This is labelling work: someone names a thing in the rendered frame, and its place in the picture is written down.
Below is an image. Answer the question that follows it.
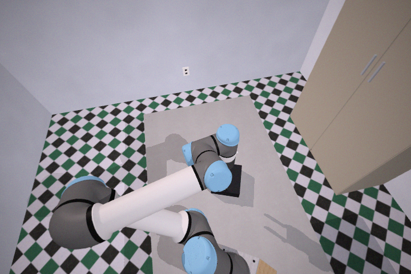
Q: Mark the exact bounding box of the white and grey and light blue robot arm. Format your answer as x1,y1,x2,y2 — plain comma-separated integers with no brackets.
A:
49,124,249,274

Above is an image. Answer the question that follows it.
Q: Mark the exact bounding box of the black lighting desk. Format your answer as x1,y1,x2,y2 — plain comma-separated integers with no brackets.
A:
211,164,242,198

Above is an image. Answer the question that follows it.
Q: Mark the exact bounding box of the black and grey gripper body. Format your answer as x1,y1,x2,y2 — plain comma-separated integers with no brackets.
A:
220,151,238,170

